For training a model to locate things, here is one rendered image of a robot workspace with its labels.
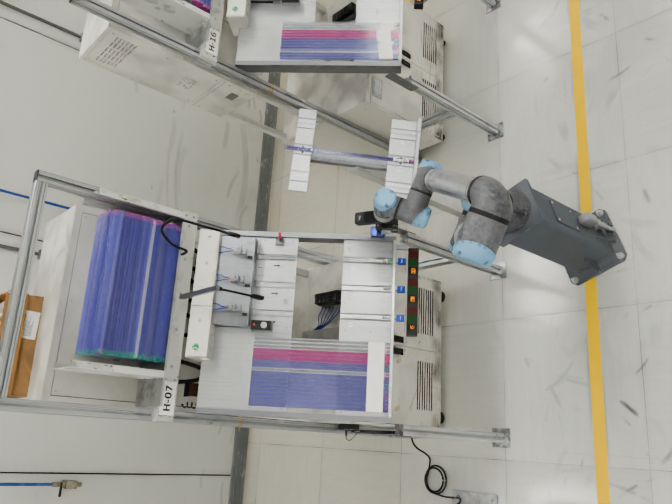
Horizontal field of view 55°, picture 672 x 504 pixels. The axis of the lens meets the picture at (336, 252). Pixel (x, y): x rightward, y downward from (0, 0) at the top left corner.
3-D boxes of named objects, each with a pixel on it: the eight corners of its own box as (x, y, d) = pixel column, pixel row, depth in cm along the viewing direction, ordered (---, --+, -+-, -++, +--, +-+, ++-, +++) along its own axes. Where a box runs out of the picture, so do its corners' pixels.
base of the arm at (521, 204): (523, 184, 230) (506, 175, 224) (537, 218, 222) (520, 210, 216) (490, 206, 239) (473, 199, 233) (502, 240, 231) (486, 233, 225)
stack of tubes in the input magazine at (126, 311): (182, 225, 239) (112, 205, 222) (164, 363, 224) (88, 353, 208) (166, 232, 248) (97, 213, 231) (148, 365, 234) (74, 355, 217)
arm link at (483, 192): (501, 172, 170) (413, 154, 214) (486, 211, 171) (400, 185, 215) (533, 186, 175) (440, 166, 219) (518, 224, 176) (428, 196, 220)
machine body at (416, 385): (450, 283, 316) (358, 255, 278) (449, 431, 297) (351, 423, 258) (359, 300, 364) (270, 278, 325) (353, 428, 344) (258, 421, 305)
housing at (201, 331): (228, 240, 259) (220, 229, 246) (215, 362, 246) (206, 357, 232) (209, 239, 260) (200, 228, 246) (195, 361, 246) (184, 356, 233)
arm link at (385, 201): (393, 212, 209) (369, 202, 211) (392, 223, 220) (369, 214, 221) (402, 191, 211) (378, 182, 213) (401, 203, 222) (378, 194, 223)
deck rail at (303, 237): (396, 240, 254) (396, 235, 248) (395, 245, 254) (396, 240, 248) (218, 234, 259) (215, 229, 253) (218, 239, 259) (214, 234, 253)
